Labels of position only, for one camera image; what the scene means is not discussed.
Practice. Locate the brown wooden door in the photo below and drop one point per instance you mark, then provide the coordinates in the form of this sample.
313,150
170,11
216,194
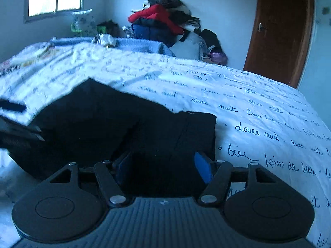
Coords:
279,31

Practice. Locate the pile of clothes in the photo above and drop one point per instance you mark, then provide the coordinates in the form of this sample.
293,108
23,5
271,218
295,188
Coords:
152,13

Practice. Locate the white stuffed bag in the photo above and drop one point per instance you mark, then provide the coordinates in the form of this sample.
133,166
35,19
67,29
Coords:
188,47

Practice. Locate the dark bag with green print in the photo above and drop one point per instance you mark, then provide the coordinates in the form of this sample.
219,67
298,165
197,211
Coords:
110,28

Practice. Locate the patterned pillow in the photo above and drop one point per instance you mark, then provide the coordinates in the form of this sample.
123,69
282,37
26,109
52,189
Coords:
33,56

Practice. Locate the white floral bag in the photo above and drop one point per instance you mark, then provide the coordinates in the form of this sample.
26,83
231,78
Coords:
86,22

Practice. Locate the purple bundle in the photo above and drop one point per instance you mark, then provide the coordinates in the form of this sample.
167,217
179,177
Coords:
218,57

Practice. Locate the small white toy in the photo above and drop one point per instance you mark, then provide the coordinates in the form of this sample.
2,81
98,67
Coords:
106,40

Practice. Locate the blue quilted blanket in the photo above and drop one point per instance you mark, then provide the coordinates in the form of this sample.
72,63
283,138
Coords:
144,45

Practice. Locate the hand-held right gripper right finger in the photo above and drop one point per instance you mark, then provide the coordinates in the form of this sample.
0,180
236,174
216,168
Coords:
203,168

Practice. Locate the green plastic item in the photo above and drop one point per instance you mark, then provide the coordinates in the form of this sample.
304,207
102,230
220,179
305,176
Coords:
75,30

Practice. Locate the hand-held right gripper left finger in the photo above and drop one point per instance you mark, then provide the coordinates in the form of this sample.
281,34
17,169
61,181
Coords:
124,170

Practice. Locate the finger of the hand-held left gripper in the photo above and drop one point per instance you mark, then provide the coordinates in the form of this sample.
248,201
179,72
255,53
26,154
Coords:
18,133
11,106

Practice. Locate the black pants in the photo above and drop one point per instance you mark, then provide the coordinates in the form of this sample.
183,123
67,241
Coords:
103,121

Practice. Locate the black bag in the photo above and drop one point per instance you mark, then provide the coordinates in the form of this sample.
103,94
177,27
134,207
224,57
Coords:
210,38

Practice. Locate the white script-printed bedsheet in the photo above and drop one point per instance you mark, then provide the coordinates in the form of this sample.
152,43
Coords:
232,95

